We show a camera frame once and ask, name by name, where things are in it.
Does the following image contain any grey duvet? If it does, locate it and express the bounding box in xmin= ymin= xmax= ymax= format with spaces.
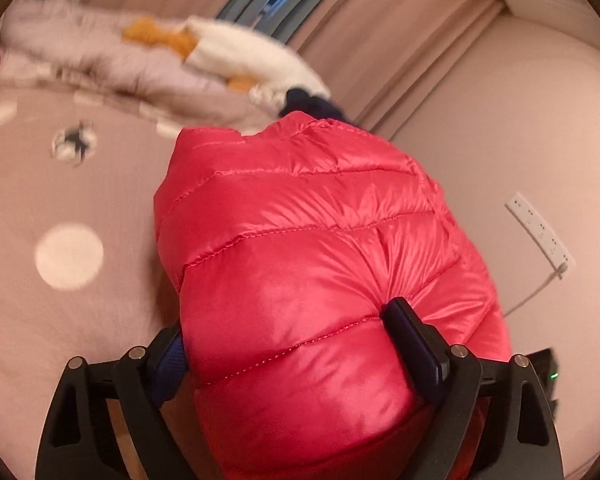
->
xmin=0 ymin=0 xmax=276 ymax=131

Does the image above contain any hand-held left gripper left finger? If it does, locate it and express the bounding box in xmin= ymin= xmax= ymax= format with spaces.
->
xmin=35 ymin=320 xmax=196 ymax=480

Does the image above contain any navy blue garment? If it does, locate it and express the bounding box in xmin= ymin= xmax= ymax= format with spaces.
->
xmin=279 ymin=87 xmax=353 ymax=123

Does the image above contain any white wall outlet strip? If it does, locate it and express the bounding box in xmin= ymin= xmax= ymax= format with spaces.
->
xmin=505 ymin=191 xmax=577 ymax=274

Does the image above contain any pink hooded puffer jacket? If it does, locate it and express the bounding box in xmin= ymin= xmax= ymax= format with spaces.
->
xmin=152 ymin=111 xmax=513 ymax=480

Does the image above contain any white cable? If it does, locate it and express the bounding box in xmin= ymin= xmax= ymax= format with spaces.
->
xmin=502 ymin=262 xmax=568 ymax=319

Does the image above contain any white goose plush toy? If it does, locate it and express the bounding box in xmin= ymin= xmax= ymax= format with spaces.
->
xmin=122 ymin=15 xmax=331 ymax=111

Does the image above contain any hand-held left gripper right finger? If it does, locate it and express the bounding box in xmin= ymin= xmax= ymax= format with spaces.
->
xmin=382 ymin=296 xmax=563 ymax=480

